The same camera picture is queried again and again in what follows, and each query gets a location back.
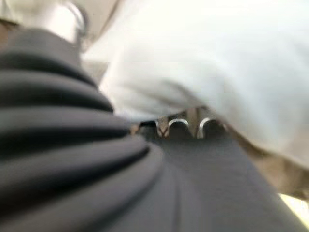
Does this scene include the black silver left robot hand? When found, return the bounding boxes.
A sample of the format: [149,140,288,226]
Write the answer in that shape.
[0,0,309,232]

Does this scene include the white duvet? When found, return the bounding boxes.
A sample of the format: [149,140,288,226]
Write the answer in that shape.
[82,0,309,170]

